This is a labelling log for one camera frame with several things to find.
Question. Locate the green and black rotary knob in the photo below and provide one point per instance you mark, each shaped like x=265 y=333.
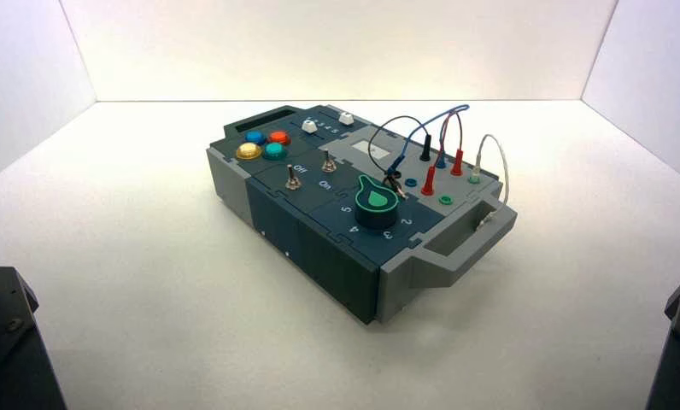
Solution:
x=376 y=208

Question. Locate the grey and blue task board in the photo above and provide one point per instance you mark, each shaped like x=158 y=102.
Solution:
x=317 y=249

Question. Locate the black banana plug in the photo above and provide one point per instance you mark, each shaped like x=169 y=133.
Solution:
x=392 y=182
x=425 y=149

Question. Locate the white display label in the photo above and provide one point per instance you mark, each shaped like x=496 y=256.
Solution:
x=369 y=146

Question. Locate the blue banana plug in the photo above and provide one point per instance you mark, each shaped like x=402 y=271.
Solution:
x=441 y=162
x=395 y=166

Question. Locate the white slider knob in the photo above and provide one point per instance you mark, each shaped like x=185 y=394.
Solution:
x=309 y=127
x=346 y=119

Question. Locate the teal round push button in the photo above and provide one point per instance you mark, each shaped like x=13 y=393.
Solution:
x=274 y=150

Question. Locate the orange round push button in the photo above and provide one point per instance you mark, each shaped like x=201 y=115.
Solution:
x=279 y=137

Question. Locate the red banana plug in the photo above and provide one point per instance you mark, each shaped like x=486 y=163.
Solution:
x=429 y=181
x=457 y=163

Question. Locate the yellow round push button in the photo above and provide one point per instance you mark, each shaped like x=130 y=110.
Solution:
x=249 y=150

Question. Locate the blue round push button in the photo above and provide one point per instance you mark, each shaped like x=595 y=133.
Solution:
x=255 y=137

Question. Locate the clear white banana plug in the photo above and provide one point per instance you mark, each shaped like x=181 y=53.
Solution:
x=476 y=168

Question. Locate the metal toggle switch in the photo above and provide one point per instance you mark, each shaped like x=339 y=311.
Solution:
x=328 y=164
x=292 y=180

